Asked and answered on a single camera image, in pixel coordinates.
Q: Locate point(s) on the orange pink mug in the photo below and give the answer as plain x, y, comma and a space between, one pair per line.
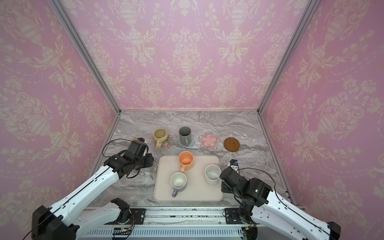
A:
186, 161

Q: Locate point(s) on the blue grey round coaster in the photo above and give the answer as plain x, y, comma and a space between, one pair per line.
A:
189, 146

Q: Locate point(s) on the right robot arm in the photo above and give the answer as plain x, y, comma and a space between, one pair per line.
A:
261, 204

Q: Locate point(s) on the left corner aluminium post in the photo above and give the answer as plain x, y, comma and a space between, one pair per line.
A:
75, 36

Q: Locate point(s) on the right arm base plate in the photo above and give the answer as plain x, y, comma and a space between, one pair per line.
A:
236, 216

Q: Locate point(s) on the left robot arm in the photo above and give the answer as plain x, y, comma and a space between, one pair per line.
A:
64, 220

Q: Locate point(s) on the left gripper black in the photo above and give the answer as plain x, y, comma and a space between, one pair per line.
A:
150, 160

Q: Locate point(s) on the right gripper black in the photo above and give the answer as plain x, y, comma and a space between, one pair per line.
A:
226, 176

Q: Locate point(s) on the yellow-green mug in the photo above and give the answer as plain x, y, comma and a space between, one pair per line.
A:
161, 136

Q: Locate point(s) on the dark grey mug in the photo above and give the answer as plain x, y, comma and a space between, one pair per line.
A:
185, 134

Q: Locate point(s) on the corner aluminium post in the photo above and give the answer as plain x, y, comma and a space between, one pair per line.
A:
295, 40
75, 36

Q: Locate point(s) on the brown wooden coaster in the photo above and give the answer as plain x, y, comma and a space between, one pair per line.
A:
232, 144

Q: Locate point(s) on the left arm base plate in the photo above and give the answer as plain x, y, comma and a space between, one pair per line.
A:
137, 216

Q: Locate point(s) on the pink flower coaster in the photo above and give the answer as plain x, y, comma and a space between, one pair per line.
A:
168, 144
209, 141

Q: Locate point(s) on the beige serving tray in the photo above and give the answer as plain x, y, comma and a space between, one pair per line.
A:
196, 190

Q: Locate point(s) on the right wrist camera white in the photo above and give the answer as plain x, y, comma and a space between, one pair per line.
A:
234, 165

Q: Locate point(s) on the aluminium front rail frame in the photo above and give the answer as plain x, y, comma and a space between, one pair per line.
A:
184, 223

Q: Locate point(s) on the right corner aluminium post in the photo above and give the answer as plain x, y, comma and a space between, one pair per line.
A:
295, 40

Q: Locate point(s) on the white mug purple handle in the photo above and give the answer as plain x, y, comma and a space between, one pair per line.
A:
178, 183

